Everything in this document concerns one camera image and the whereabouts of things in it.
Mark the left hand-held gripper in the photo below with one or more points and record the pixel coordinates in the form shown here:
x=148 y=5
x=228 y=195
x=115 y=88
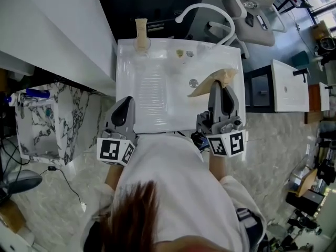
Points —
x=109 y=151

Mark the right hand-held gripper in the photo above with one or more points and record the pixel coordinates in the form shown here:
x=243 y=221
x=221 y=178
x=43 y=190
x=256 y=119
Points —
x=235 y=143

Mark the beige cosmetic tube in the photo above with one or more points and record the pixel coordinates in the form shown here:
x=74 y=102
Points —
x=141 y=33
x=207 y=84

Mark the clear glass cup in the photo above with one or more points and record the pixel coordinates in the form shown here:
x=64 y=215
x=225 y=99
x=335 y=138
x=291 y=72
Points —
x=149 y=44

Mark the person's right forearm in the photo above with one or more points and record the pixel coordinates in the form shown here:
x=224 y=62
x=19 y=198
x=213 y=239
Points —
x=218 y=167

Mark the person's left forearm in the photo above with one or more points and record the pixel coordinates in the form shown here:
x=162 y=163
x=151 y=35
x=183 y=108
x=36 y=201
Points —
x=114 y=177

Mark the black metal sink stand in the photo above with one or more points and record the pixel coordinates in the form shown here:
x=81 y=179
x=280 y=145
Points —
x=258 y=88

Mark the metal sink drain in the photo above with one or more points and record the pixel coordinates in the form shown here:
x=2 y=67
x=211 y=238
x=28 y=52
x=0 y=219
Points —
x=193 y=83

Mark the large white ceramic sink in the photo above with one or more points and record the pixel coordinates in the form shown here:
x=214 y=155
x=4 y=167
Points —
x=157 y=101

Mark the marble pattern sink cabinet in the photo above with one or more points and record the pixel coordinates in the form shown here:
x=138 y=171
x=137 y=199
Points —
x=71 y=114

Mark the grey badge sticker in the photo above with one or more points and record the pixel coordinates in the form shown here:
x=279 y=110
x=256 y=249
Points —
x=189 y=53

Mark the square white sink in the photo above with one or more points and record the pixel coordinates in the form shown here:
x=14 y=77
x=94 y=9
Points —
x=291 y=90

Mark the yellow badge sticker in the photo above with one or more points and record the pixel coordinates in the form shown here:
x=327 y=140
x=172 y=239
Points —
x=179 y=53

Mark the teal drain plug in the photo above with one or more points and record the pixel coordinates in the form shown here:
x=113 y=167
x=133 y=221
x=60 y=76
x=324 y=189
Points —
x=48 y=112

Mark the black faucet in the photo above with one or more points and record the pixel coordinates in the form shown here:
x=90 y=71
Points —
x=300 y=73

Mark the blue plastic bottle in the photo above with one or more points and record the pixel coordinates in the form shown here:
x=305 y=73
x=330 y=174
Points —
x=38 y=93

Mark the teal stool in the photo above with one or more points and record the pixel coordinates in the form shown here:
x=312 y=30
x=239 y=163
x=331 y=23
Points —
x=300 y=59

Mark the wooden sink stand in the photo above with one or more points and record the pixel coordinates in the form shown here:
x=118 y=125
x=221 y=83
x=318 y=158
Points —
x=313 y=106

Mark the person's white shirt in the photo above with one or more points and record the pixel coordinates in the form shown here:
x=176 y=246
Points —
x=183 y=188

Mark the white office chair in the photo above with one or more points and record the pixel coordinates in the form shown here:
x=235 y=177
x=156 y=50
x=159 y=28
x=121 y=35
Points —
x=252 y=14

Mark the chrome faucet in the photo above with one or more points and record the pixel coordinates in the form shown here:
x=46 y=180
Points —
x=26 y=98

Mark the white curved faucet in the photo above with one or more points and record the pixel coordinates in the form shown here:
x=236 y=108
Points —
x=210 y=8

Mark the narrow white sink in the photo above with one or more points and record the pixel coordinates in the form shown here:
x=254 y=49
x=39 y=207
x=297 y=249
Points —
x=324 y=97

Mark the white bottle with blue cap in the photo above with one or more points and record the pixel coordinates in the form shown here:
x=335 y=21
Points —
x=13 y=99

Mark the wooden round board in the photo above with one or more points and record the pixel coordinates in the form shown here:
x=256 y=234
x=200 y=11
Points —
x=308 y=182

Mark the grey chair base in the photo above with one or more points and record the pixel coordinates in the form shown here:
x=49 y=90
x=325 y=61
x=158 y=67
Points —
x=22 y=181

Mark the black box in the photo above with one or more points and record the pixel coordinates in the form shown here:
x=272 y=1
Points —
x=304 y=202

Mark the cardboard box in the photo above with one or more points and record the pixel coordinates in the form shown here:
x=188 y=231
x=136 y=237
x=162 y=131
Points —
x=11 y=216

